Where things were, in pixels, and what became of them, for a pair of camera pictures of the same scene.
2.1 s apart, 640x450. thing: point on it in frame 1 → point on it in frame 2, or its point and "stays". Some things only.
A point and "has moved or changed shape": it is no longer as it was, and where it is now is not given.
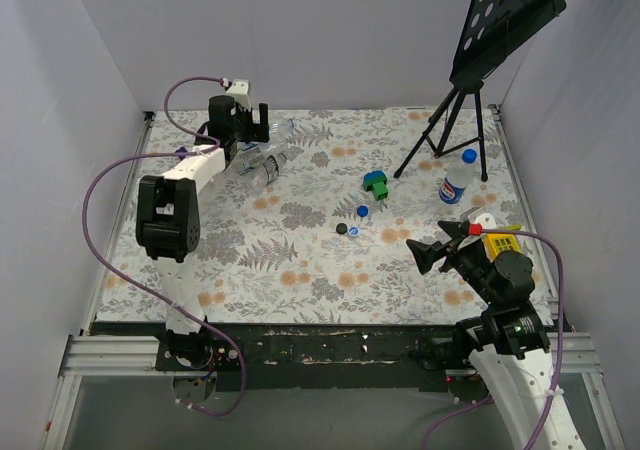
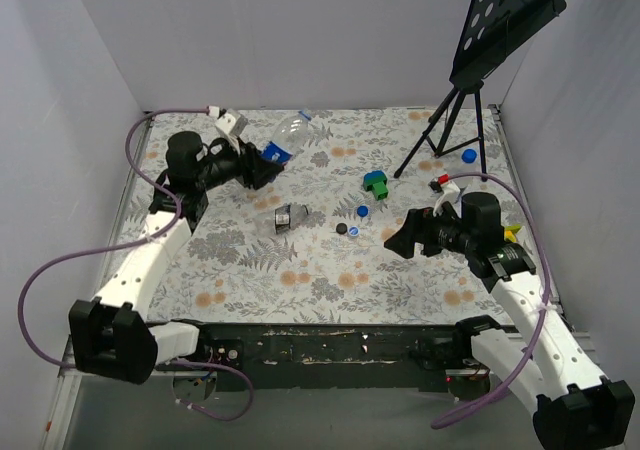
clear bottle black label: x=266 y=172 has moved or changed shape
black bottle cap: x=341 y=228 stays
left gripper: x=252 y=127 → x=251 y=165
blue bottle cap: x=469 y=155 stays
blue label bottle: x=277 y=131 has moved or changed shape
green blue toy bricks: x=376 y=181 stays
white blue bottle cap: x=353 y=231 stays
